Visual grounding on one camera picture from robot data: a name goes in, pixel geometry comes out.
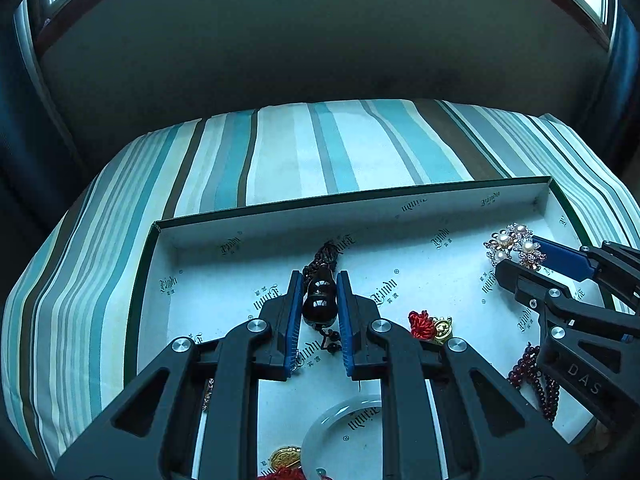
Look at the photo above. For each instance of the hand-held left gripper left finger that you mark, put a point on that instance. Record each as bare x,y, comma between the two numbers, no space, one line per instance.
292,325

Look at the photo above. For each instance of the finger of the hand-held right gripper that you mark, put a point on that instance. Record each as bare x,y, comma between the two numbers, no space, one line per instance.
560,255
525,275

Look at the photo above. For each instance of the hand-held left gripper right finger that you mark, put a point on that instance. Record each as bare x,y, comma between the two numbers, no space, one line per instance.
346,325

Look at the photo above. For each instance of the rose gold pearl brooch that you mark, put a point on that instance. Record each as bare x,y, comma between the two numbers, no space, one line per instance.
510,242

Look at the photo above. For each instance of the small red knot charm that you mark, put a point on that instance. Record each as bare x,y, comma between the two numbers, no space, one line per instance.
420,325

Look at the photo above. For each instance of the green box with white lining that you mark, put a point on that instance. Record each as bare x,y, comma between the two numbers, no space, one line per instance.
210,285

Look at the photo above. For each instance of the white jade bangle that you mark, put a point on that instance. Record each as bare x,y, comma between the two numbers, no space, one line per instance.
320,425

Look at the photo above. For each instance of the blue curtain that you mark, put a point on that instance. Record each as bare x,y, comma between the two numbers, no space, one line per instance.
622,110
30,85

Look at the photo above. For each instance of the striped teal tablecloth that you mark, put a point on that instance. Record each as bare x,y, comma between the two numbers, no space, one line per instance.
300,160

